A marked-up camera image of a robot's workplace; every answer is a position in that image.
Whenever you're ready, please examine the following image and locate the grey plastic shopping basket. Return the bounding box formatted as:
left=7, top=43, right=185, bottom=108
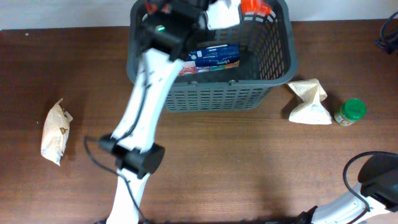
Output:
left=126, top=0, right=299, bottom=113

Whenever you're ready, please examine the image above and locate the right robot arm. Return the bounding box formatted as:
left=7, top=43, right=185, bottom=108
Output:
left=294, top=151, right=397, bottom=224

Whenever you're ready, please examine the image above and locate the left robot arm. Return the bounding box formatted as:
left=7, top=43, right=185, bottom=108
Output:
left=95, top=1, right=217, bottom=223

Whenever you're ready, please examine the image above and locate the blue pasta box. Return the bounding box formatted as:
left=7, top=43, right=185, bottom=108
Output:
left=179, top=44, right=240, bottom=76

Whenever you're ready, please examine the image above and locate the green lid jar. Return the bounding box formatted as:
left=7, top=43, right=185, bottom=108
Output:
left=334, top=98, right=367, bottom=126

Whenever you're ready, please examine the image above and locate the cream folded paper bag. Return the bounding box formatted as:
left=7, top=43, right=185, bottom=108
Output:
left=288, top=78, right=332, bottom=125

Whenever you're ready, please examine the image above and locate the beige snack bag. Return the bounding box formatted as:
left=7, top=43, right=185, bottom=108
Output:
left=40, top=98, right=73, bottom=166

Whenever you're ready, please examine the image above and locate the orange spaghetti packet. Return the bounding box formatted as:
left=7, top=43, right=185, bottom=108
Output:
left=144, top=0, right=272, bottom=15

